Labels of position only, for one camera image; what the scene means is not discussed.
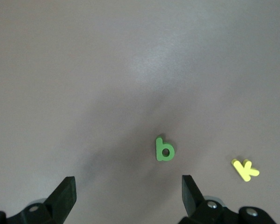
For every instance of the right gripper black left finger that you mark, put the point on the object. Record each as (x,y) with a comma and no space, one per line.
(49,210)

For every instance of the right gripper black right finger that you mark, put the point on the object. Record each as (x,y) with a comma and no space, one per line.
(200,212)

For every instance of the yellow letter K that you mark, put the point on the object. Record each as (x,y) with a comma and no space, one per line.
(243,171)

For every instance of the green lowercase letter b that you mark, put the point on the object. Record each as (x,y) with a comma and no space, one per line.
(159,149)

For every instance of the brown table cover sheet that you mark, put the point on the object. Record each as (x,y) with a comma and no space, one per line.
(84,70)

